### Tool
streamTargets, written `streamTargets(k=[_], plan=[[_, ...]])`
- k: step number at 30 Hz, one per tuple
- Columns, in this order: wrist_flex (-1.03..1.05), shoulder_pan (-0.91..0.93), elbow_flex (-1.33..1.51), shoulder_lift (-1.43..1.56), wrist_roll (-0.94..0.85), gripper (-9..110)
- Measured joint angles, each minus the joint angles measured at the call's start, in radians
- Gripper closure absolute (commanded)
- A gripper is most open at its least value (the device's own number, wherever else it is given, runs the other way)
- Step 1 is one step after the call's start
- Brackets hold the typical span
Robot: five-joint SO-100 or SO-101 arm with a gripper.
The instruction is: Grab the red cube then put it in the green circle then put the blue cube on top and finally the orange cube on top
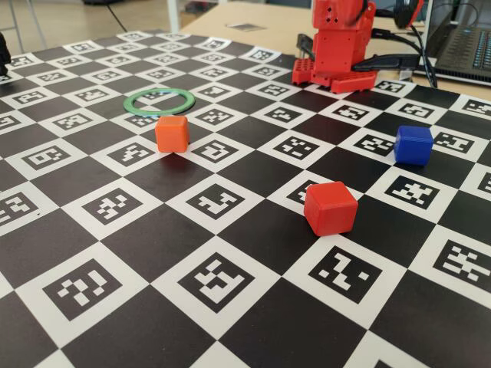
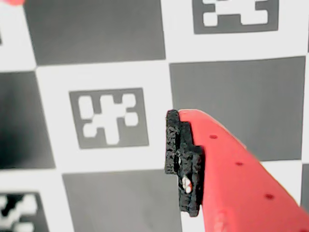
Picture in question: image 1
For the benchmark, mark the red cube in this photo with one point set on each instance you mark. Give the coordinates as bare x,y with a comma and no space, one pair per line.
331,211

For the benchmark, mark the blue cube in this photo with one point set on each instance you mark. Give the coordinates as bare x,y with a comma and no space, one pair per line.
413,145

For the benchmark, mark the red robot arm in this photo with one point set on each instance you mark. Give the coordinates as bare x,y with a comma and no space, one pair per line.
333,50

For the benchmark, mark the orange cube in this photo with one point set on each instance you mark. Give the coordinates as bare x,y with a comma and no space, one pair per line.
172,134

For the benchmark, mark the checkerboard marker board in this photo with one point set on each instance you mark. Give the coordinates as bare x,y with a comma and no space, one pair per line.
245,268

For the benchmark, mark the black clamp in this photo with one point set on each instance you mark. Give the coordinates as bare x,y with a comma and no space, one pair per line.
383,62
304,44

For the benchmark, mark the white furniture leg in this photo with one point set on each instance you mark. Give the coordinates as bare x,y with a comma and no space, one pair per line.
174,15

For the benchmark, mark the dark laptop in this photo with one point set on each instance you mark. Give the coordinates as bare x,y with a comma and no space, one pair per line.
460,46

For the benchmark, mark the black stand object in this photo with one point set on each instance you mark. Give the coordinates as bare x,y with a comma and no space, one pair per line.
4,53

